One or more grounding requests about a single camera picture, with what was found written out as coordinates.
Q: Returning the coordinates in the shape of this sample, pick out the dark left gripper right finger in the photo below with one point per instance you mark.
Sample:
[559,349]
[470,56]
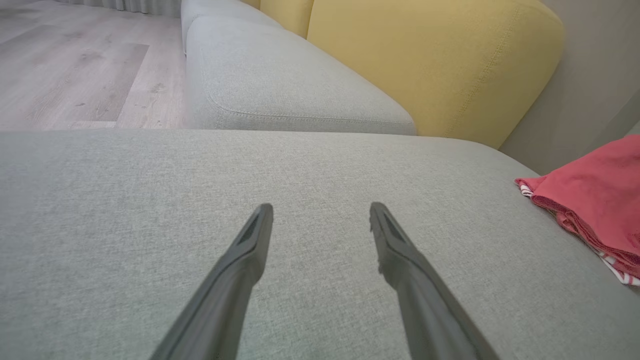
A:
[430,320]

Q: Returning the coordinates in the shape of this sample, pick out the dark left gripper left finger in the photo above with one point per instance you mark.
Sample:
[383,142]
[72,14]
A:
[215,315]

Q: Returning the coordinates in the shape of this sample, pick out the red garment with striped trim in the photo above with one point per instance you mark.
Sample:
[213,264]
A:
[600,200]

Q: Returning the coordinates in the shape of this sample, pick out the large grey sofa chaise cushion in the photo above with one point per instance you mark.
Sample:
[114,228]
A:
[125,225]

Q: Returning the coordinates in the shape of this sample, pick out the grey sofa seat cushion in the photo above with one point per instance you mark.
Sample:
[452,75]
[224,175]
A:
[215,9]
[280,85]

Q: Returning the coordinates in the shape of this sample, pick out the large yellow sofa back cushion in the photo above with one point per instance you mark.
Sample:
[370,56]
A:
[440,65]

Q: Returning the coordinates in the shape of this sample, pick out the grey pleated curtain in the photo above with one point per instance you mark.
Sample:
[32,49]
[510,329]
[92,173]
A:
[150,6]

